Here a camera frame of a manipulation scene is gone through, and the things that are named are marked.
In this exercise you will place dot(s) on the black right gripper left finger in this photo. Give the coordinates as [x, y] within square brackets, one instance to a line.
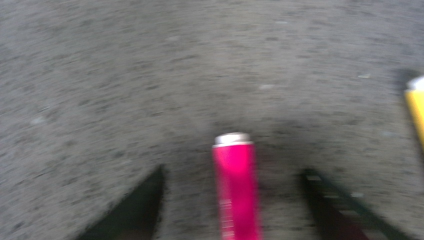
[136, 216]

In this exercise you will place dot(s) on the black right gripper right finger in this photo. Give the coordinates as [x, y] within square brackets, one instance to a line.
[339, 216]

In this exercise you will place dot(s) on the pink marker pen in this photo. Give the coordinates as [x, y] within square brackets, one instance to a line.
[233, 155]

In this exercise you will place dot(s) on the yellow marker pen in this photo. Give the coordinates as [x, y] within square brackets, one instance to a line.
[414, 96]

